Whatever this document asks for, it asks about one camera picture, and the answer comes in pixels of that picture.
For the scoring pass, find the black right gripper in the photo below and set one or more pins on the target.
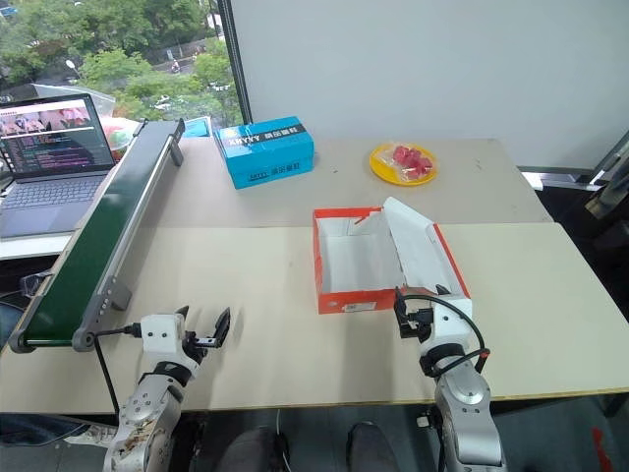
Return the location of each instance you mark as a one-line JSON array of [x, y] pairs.
[[415, 323]]

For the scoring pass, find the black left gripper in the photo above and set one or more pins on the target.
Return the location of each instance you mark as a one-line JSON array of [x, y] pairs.
[[195, 344]]

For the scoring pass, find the orange shoe box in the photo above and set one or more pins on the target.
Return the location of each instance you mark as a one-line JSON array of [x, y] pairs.
[[339, 300]]

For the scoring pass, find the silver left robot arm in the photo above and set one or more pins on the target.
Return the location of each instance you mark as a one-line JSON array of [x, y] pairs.
[[147, 408]]

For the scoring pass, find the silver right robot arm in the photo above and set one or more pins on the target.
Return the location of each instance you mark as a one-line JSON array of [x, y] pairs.
[[467, 393]]

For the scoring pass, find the green conveyor belt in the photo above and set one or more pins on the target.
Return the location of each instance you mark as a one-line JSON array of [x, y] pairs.
[[98, 236]]

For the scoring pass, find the blue cardboard box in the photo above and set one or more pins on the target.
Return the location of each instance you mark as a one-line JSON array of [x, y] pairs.
[[265, 152]]

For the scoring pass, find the yellow plate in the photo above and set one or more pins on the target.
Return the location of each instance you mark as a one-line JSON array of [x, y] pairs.
[[381, 167]]

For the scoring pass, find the bag of red pieces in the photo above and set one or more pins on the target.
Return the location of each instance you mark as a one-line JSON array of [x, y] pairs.
[[410, 157]]

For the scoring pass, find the white side table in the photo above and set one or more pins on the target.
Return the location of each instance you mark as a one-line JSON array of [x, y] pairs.
[[29, 246]]

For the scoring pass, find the blue and white packet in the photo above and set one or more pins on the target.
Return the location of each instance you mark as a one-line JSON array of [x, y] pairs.
[[196, 127]]

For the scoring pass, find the colourful plastic bag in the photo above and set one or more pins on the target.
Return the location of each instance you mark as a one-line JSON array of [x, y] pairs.
[[118, 135]]

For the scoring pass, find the grey open laptop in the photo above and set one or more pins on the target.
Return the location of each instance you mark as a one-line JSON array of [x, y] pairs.
[[49, 147]]

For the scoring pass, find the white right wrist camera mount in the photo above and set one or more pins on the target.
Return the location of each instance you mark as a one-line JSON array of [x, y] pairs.
[[449, 324]]

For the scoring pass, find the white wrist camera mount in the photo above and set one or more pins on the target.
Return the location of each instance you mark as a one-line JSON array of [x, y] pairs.
[[159, 336], [449, 324]]

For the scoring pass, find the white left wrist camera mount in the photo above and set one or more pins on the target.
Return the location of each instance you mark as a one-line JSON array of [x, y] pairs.
[[159, 336]]

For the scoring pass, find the clear plastic bracket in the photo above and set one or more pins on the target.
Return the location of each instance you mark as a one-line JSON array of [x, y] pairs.
[[33, 285]]

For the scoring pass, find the metal frame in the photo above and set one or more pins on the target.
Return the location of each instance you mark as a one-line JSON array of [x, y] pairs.
[[607, 182]]

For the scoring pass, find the black window post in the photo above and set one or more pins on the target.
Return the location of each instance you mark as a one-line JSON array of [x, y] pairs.
[[238, 64]]

